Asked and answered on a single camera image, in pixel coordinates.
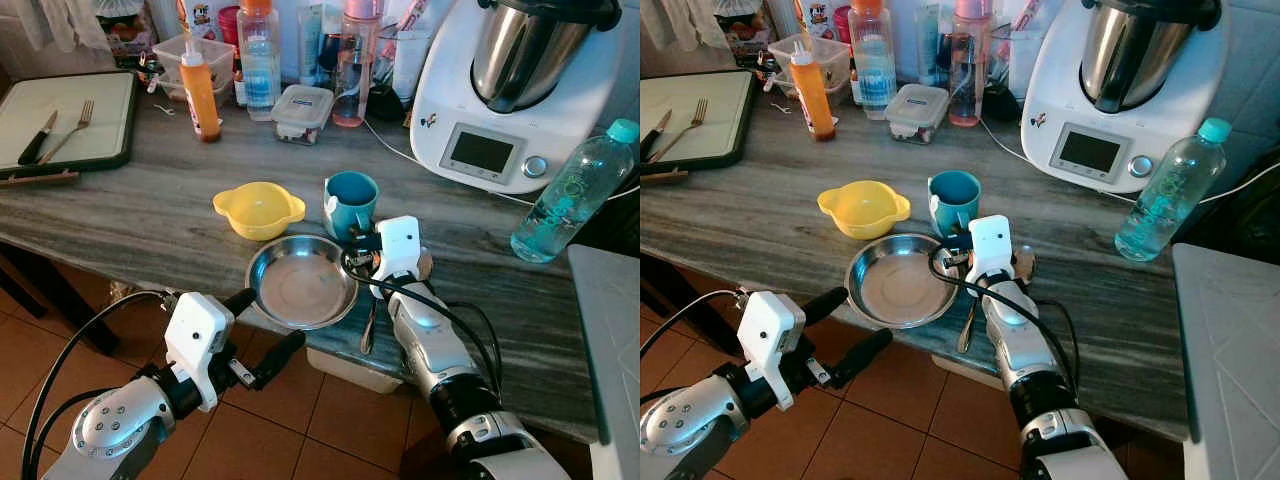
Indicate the thin wooden stick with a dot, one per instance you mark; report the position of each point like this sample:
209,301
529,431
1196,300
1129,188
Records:
35,180
662,175

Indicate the metal fork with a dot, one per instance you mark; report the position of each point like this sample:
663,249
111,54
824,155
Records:
690,125
72,125

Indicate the white hanging cloth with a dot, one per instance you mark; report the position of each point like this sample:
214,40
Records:
690,15
55,20

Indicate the pale cutting board dark rim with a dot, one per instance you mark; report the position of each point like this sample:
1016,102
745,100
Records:
720,125
100,120

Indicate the clear plastic tub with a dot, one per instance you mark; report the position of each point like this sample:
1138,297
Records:
830,55
215,55

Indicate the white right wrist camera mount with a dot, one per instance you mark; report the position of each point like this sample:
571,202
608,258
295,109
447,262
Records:
990,245
400,245

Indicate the dark wooden table frame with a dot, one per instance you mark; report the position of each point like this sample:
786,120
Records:
60,300
670,300

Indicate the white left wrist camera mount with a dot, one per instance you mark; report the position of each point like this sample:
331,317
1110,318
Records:
765,335
197,340

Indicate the white plastic side table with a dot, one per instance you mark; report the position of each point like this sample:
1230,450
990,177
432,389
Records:
605,350
1230,350

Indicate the teal blue cup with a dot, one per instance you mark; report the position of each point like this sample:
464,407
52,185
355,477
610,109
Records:
955,198
350,203

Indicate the white plastic bin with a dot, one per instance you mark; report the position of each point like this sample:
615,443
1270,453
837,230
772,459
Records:
965,372
345,372

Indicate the pink clear drinking bottle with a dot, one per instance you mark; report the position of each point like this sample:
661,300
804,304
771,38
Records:
968,70
355,65

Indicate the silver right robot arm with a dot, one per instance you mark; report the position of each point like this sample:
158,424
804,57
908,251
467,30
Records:
425,340
1010,340

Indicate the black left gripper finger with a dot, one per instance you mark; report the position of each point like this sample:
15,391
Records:
240,302
280,358
828,303
863,357

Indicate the baby bottle orange cap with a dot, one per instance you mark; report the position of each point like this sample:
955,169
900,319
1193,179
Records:
260,65
873,70

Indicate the metal spoon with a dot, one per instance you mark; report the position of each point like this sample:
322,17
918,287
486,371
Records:
368,328
968,325

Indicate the printed cardboard box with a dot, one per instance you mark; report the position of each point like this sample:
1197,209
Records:
125,35
742,35

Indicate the white kitchen cooking machine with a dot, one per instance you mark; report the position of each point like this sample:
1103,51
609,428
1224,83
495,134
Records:
1060,100
450,100

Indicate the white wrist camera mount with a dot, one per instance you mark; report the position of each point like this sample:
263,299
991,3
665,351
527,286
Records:
990,245
197,340
400,245
765,335

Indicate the orange sauce squeeze bottle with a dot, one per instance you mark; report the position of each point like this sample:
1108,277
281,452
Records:
200,95
812,95

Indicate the small container grey lid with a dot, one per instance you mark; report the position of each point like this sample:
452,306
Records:
302,112
917,108

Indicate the steel mixing jug black lid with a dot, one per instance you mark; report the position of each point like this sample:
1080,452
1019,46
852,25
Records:
525,50
1130,50

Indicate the red plastic cup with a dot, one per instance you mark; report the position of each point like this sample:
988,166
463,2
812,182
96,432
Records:
228,25
843,22

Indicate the glass utensil jar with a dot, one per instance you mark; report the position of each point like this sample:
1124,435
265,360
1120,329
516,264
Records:
408,60
1012,60

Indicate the white printed carton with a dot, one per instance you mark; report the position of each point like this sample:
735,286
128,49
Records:
200,15
815,12

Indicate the stainless steel plate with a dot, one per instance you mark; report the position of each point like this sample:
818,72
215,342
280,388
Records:
900,285
302,285

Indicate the clear water bottle teal cap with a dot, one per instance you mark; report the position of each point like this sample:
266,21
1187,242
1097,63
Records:
1170,195
575,192

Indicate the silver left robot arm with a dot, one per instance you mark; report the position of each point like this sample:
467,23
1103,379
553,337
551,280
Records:
115,425
690,420

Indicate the yellow plastic bowl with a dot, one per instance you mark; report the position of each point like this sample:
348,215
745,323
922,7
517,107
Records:
860,210
258,210

